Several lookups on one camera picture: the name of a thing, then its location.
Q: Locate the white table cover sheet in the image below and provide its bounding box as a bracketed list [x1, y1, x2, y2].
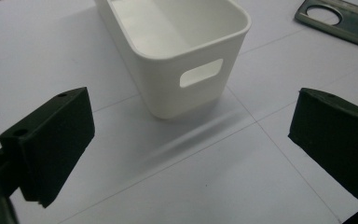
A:
[0, 0, 358, 224]

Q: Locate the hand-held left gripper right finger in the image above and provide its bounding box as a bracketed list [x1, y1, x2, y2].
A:
[287, 87, 358, 202]

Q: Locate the dark phone case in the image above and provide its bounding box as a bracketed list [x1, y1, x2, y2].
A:
[294, 0, 358, 52]

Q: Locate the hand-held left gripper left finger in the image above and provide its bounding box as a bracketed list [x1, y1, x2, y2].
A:
[0, 87, 96, 209]

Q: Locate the white plastic storage bin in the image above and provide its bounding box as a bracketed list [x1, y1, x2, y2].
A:
[93, 0, 253, 120]

